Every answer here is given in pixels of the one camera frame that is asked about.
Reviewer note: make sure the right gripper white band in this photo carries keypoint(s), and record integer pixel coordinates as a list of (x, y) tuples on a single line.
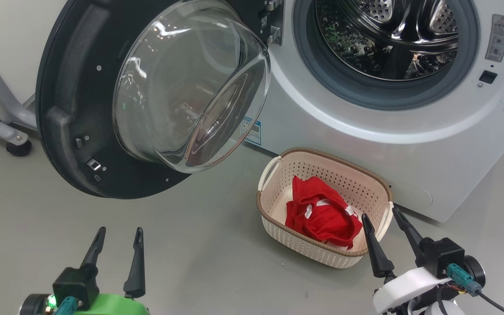
[(400, 288)]

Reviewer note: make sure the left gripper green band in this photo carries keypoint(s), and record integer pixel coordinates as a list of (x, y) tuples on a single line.
[(112, 306)]

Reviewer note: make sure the red garment white stripes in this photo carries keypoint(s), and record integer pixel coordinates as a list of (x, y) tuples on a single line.
[(322, 218)]

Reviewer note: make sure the black glass washing machine door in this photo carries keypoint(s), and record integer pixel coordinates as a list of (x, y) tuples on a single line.
[(77, 87)]

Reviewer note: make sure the white washing machine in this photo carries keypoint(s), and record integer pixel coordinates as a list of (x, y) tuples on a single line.
[(365, 144)]

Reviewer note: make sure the cream perforated laundry basket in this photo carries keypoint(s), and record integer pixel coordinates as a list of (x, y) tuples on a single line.
[(278, 232)]

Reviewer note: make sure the steel washing machine drum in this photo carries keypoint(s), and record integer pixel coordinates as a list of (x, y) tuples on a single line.
[(387, 35)]

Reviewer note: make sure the blue energy label sticker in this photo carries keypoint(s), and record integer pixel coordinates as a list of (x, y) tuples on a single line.
[(254, 131)]

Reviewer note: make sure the grey warning sticker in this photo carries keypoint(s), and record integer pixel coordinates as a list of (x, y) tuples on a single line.
[(498, 37)]

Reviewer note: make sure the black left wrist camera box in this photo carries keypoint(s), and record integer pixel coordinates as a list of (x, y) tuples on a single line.
[(75, 284)]

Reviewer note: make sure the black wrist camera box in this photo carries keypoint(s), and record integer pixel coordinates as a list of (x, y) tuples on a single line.
[(75, 284), (440, 258)]

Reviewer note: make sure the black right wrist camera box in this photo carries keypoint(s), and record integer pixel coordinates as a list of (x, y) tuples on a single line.
[(440, 258)]

